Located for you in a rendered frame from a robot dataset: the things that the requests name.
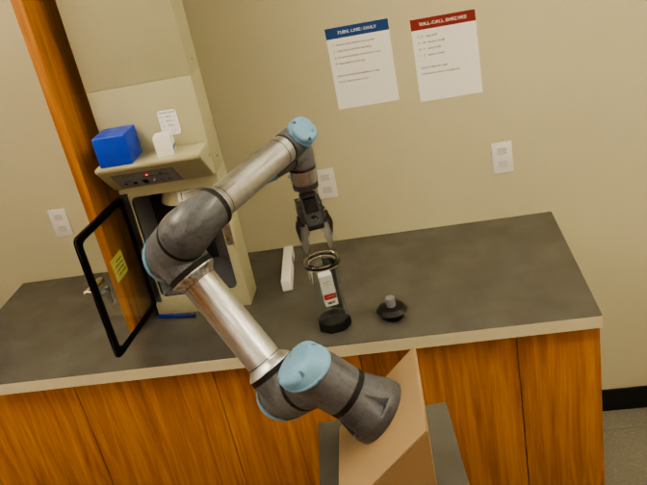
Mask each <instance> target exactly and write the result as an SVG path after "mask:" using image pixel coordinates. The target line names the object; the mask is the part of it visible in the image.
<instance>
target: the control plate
mask: <svg viewBox="0 0 647 485"><path fill-rule="evenodd" d="M159 172H162V173H159ZM145 174H148V175H147V176H145ZM169 176H170V177H171V178H170V179H168V177H169ZM111 178H112V179H113V180H114V181H115V182H117V183H118V184H119V185H120V186H121V187H122V188H123V189H124V188H130V187H136V186H142V185H149V184H155V183H162V182H167V181H174V180H180V179H182V177H181V176H180V175H179V174H178V173H177V172H176V171H175V170H174V169H173V168H172V167H168V168H162V169H155V170H149V171H144V172H137V173H131V174H124V175H119V176H113V177H111ZM161 178H164V179H163V180H162V179H161ZM144 179H147V180H148V181H149V182H150V183H145V182H143V181H142V180H144ZM153 179H156V180H155V181H154V180H153ZM134 182H138V184H137V185H135V184H133V183H134ZM124 184H128V185H124Z"/></svg>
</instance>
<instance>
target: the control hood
mask: <svg viewBox="0 0 647 485"><path fill-rule="evenodd" d="M176 148H177V149H176V152H175V154H174V155H169V156H165V157H160V158H158V156H157V153H156V150H152V151H145V152H143V153H142V154H141V155H140V156H139V157H138V158H137V160H136V161H135V162H134V163H133V164H130V165H124V166H112V167H106V168H100V166H99V167H98V168H97V169H96V170H95V172H94V173H95V174H96V175H97V176H98V177H100V178H101V179H102V180H103V181H104V182H105V183H107V184H108V185H109V186H110V187H111V188H113V189H114V190H115V191H117V190H124V189H130V188H136V187H130V188H124V189H123V188H122V187H121V186H120V185H119V184H118V183H117V182H115V181H114V180H113V179H112V178H111V177H113V176H119V175H124V174H131V173H137V172H144V171H149V170H155V169H162V168H168V167H172V168H173V169H174V170H175V171H176V172H177V173H178V174H179V175H180V176H181V177H182V179H180V180H187V179H193V178H199V177H205V176H212V175H214V174H215V173H216V170H215V166H214V162H213V159H212V155H211V151H210V147H209V144H208V142H207V141H205V142H200V143H194V144H188V145H182V146H176ZM180 180H174V181H180ZM174 181H168V182H174ZM162 183H167V182H162ZM162 183H155V184H162ZM155 184H149V185H155ZM149 185H142V186H149ZM142 186H137V187H142Z"/></svg>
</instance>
